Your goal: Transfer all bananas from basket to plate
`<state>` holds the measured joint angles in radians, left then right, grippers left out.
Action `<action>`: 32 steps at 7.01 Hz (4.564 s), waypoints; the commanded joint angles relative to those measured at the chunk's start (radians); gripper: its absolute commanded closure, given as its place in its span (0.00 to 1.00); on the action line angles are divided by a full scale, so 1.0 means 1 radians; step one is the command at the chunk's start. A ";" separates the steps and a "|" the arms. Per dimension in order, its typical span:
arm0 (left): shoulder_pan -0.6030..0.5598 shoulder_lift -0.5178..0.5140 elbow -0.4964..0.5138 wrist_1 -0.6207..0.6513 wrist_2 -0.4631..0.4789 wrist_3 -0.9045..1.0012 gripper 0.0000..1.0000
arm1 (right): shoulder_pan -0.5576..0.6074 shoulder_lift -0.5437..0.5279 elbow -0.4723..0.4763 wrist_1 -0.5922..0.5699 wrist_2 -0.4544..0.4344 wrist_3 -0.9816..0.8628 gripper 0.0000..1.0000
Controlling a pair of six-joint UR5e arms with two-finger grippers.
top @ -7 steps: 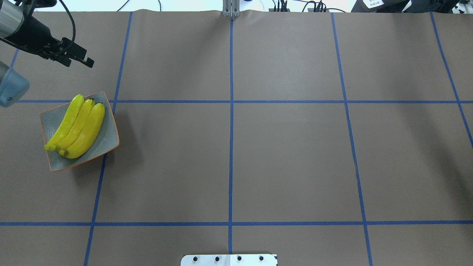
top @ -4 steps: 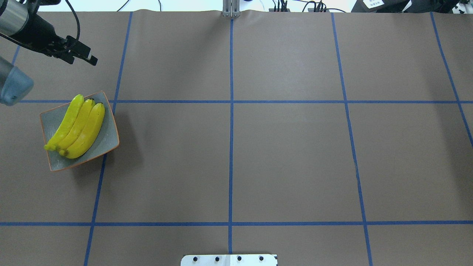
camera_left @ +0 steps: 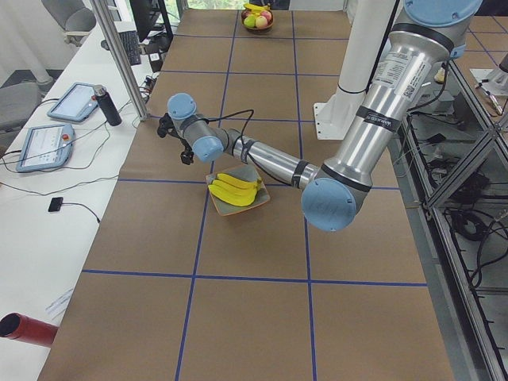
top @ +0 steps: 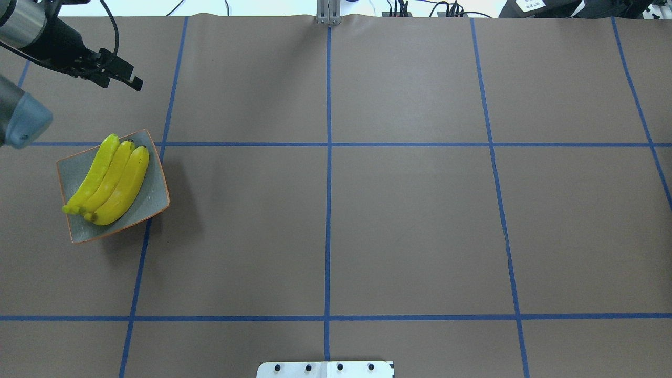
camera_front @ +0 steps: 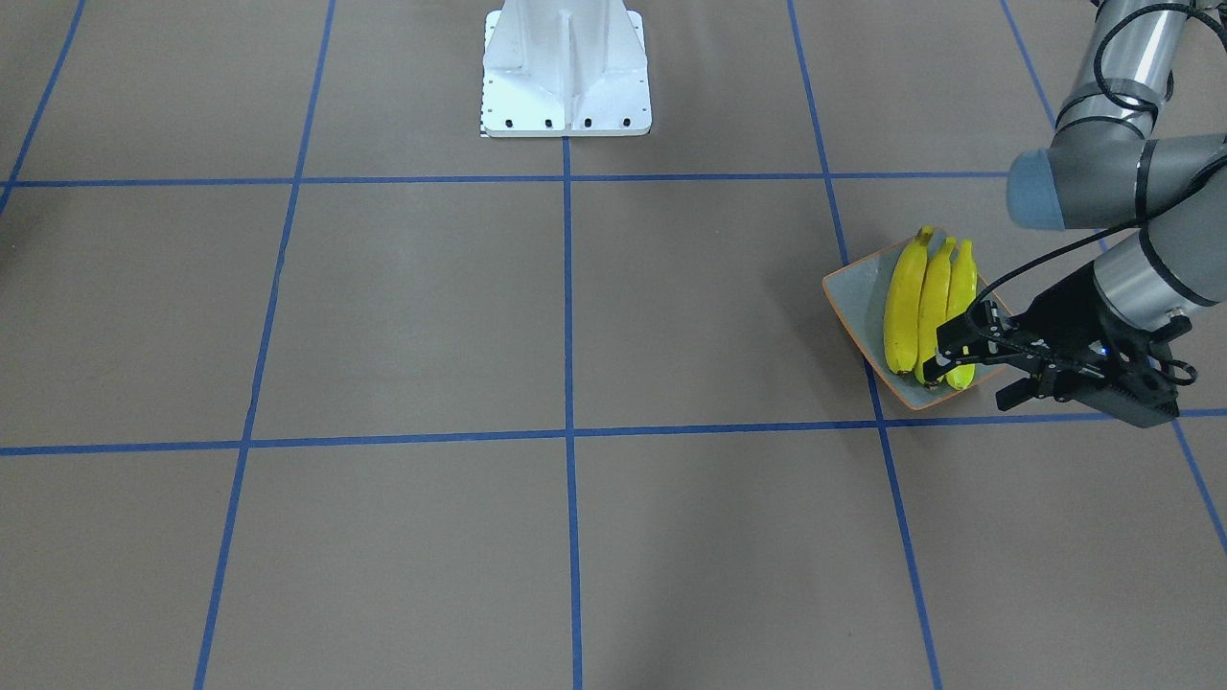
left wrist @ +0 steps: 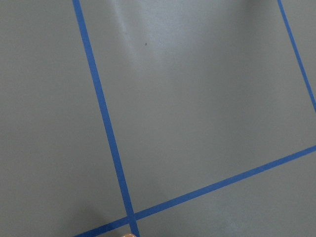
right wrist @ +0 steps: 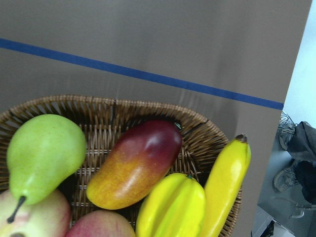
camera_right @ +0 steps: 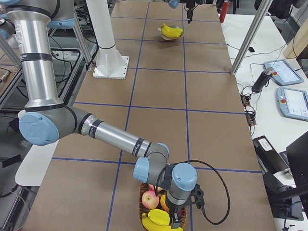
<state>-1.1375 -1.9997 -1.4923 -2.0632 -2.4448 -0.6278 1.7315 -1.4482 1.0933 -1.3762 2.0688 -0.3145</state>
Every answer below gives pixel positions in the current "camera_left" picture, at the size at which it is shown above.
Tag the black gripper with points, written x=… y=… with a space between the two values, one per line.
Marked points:
x=186 y=155

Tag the yellow banana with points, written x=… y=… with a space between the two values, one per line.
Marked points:
x=245 y=199
x=233 y=190
x=235 y=182

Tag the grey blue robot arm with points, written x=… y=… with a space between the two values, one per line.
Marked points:
x=425 y=33

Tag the grey square plate orange rim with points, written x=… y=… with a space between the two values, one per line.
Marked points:
x=248 y=173

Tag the green apple in basket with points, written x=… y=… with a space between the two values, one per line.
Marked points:
x=250 y=21

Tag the brown fruit basket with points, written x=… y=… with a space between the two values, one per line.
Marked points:
x=246 y=13

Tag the banana in basket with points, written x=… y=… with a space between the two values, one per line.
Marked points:
x=256 y=9

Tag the black water bottle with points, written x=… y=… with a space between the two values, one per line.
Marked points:
x=106 y=104

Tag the upper teach pendant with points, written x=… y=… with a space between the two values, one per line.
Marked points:
x=76 y=105

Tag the teach pendant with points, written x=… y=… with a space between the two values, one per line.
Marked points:
x=46 y=147
x=76 y=105

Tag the black keyboard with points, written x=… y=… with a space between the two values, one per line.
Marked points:
x=131 y=45

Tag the black computer monitor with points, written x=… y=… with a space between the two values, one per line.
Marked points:
x=145 y=16

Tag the lower teach pendant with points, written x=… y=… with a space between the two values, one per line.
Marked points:
x=46 y=147

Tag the small black puck device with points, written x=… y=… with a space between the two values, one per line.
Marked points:
x=55 y=204

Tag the grey office chair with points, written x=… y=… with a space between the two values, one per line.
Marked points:
x=73 y=18

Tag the red yellow apple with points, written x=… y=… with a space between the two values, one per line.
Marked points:
x=263 y=20

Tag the red cylinder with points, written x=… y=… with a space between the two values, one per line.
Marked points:
x=22 y=328

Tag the aluminium frame post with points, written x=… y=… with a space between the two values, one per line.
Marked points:
x=106 y=22

